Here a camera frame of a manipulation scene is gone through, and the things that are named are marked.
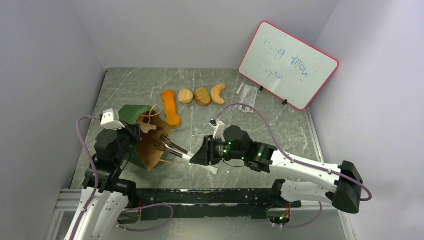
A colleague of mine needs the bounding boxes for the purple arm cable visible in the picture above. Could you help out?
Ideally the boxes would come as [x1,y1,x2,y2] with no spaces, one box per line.
[211,102,373,229]
[68,115,174,240]

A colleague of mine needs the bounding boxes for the tan fake croissant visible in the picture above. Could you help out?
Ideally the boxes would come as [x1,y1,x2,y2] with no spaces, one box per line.
[210,83,226,105]

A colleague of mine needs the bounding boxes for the orange fake bread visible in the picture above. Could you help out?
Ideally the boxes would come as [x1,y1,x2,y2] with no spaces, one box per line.
[160,89,181,128]

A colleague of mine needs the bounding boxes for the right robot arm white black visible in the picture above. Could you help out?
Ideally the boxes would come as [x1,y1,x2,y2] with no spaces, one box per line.
[189,125,363,214]

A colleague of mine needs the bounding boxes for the silver metal tongs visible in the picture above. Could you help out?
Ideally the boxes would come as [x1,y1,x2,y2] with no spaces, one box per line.
[154,135,220,176]

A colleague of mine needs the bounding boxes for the white pink marker pen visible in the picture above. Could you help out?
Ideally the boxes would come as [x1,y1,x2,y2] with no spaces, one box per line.
[235,82,245,96]

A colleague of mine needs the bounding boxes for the white ruler package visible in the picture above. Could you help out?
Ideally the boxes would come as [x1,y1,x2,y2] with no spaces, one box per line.
[237,85,258,113]

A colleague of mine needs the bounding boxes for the green paper bag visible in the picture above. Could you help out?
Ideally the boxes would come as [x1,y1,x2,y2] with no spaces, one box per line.
[96,103,184,172]

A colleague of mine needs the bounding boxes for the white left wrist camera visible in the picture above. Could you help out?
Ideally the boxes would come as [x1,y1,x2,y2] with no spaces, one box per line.
[100,108,125,131]

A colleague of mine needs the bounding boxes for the pink framed whiteboard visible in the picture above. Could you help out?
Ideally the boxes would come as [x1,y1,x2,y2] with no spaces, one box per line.
[238,21,340,110]

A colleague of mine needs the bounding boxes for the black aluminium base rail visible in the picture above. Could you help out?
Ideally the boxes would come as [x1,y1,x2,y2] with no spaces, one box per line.
[129,188,306,220]

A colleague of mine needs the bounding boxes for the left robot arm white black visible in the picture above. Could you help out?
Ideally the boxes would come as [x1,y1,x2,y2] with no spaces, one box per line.
[65,122,142,240]

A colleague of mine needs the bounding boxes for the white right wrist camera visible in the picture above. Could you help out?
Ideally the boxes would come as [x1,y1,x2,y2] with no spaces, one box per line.
[209,119,226,139]

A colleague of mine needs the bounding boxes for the round tan fake bun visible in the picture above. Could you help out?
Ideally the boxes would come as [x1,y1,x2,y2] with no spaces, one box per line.
[178,88,194,104]

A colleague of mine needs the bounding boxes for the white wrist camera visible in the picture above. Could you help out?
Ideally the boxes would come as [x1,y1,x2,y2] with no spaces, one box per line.
[209,119,226,139]
[100,108,125,131]

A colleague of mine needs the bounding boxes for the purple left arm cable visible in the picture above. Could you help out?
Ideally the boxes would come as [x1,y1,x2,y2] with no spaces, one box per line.
[68,115,174,240]

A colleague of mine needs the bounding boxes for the aluminium side rail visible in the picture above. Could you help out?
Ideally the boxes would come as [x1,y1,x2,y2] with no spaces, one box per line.
[305,107,325,163]

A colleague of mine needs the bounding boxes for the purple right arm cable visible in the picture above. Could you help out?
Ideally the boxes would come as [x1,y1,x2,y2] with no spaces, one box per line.
[211,102,373,229]

